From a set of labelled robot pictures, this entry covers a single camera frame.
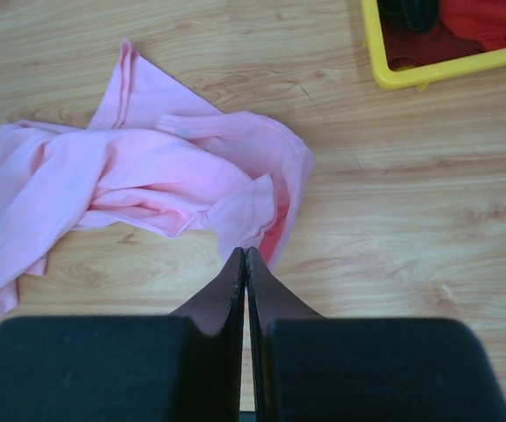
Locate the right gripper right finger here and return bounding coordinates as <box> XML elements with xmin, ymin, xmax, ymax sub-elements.
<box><xmin>246</xmin><ymin>249</ymin><xmax>506</xmax><ymax>421</ymax></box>

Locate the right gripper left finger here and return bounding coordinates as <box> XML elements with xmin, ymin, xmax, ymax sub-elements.
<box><xmin>0</xmin><ymin>249</ymin><xmax>246</xmax><ymax>421</ymax></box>

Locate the pink t shirt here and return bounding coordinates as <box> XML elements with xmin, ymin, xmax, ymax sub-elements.
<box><xmin>0</xmin><ymin>41</ymin><xmax>315</xmax><ymax>317</ymax></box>

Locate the yellow plastic bin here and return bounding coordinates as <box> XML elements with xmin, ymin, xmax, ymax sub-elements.
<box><xmin>361</xmin><ymin>0</ymin><xmax>506</xmax><ymax>92</ymax></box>

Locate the black t shirt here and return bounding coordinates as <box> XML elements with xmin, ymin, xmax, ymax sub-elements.
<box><xmin>378</xmin><ymin>0</ymin><xmax>440</xmax><ymax>33</ymax></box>

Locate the red t shirt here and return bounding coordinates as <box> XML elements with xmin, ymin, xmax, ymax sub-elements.
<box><xmin>380</xmin><ymin>0</ymin><xmax>506</xmax><ymax>70</ymax></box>

